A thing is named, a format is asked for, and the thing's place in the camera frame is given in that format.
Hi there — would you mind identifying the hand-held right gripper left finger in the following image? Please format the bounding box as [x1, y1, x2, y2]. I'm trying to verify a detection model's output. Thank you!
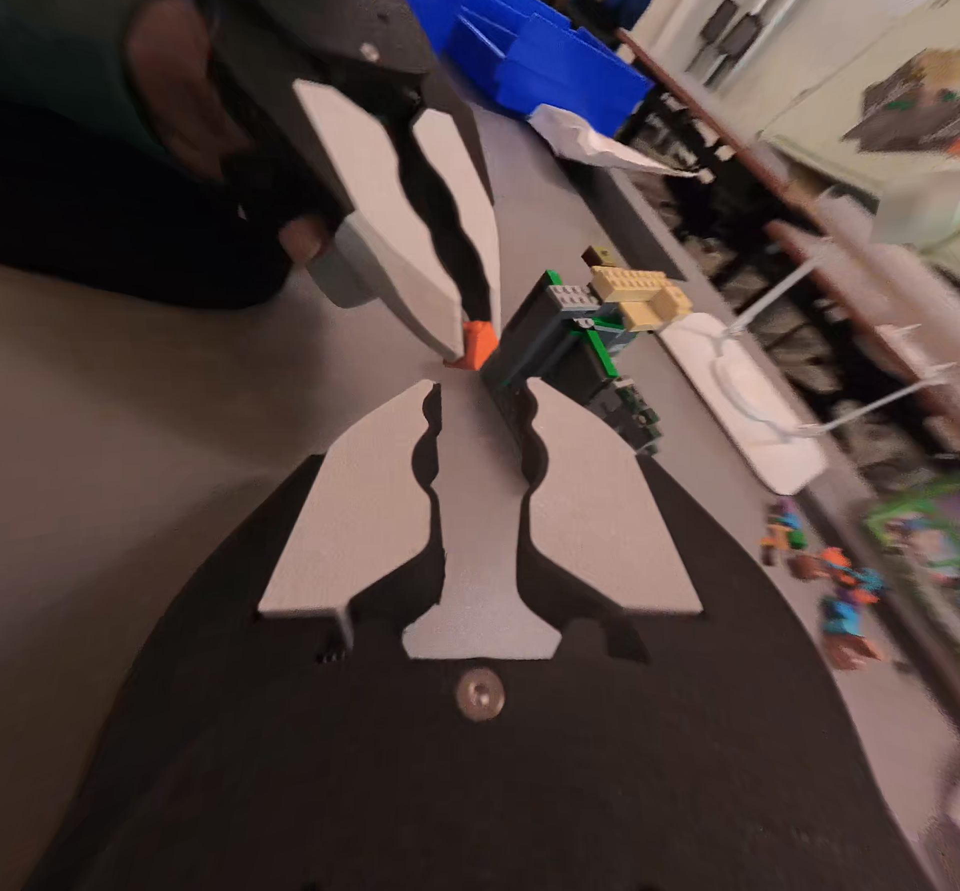
[257, 379, 447, 620]

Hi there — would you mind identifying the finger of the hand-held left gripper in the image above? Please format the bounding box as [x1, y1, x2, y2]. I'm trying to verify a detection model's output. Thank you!
[292, 79, 466, 360]
[411, 108, 504, 330]

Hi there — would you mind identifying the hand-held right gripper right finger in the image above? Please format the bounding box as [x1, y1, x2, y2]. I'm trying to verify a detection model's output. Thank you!
[517, 378, 705, 618]

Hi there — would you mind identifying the orange slope brick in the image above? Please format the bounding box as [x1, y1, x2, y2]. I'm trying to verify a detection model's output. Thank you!
[444, 319, 500, 372]

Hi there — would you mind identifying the brick building model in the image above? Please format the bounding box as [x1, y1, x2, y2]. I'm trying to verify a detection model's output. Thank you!
[480, 244, 693, 457]

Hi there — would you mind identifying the instruction booklet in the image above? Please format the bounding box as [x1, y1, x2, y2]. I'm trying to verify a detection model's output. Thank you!
[757, 0, 960, 180]

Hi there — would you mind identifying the person's left forearm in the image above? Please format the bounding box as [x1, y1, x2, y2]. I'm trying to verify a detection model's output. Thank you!
[0, 0, 181, 157]

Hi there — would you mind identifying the brown top office desk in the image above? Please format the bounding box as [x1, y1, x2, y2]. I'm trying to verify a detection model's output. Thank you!
[615, 28, 960, 420]

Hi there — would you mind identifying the crumpled white paper bag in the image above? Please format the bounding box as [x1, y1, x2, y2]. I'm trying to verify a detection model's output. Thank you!
[528, 103, 714, 183]

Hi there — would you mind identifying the blue plastic bin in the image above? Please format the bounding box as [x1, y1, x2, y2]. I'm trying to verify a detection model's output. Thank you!
[397, 0, 654, 123]

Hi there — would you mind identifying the white book stand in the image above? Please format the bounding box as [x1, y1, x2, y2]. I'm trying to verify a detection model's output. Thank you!
[658, 178, 960, 496]

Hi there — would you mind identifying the pile of small brick figures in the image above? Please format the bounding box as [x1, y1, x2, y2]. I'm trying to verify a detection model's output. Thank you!
[759, 497, 890, 671]

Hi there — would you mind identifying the black mesh office chair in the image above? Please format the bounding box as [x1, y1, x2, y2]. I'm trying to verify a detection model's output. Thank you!
[0, 103, 331, 311]

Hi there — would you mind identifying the toy brick set box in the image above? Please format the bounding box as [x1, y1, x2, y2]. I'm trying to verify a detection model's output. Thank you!
[862, 478, 960, 607]

